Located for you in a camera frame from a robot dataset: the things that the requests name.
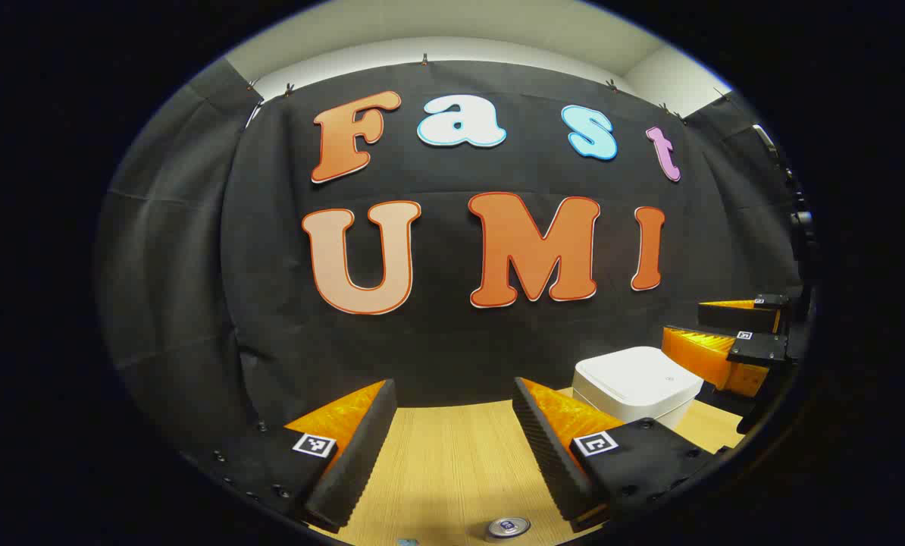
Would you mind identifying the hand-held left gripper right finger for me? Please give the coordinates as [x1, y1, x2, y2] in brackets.
[512, 376, 732, 533]

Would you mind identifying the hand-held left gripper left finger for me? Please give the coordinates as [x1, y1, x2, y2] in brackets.
[180, 378, 399, 534]

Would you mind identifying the blue pop can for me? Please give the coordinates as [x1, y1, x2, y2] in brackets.
[485, 516, 531, 542]

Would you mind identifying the white desktop garbage bin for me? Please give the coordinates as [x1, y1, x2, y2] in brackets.
[571, 346, 705, 431]

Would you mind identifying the wooden desktop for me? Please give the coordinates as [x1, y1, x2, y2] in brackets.
[308, 387, 745, 546]

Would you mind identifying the dark metal stand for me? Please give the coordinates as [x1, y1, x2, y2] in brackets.
[752, 124, 816, 262]

